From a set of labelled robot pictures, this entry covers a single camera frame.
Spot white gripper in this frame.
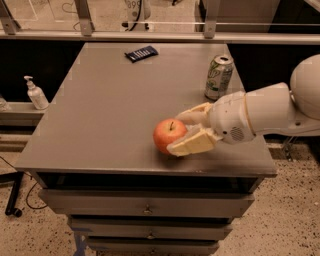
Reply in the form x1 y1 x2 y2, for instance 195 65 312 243
166 91 255 157

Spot red apple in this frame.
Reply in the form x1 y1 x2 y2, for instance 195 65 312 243
153 118 187 155

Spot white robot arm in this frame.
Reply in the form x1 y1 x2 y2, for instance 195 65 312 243
167 54 320 156

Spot white numbered robot base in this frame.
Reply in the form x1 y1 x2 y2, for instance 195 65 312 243
122 0 151 31

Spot green 7up can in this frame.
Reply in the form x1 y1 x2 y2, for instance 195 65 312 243
204 54 234 101

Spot dark blue snack packet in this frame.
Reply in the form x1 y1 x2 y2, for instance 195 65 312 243
125 46 158 63

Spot grey drawer cabinet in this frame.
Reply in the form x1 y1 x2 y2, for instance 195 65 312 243
16 43 276 256

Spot white pump sanitizer bottle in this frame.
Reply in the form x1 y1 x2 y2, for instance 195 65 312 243
24 76 49 110

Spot black stand leg with wheel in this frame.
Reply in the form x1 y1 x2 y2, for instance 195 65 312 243
0 172 23 217

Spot grey metal window railing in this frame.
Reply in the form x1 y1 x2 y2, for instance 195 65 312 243
0 0 320 45

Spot black floor cable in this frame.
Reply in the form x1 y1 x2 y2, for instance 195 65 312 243
0 155 49 211

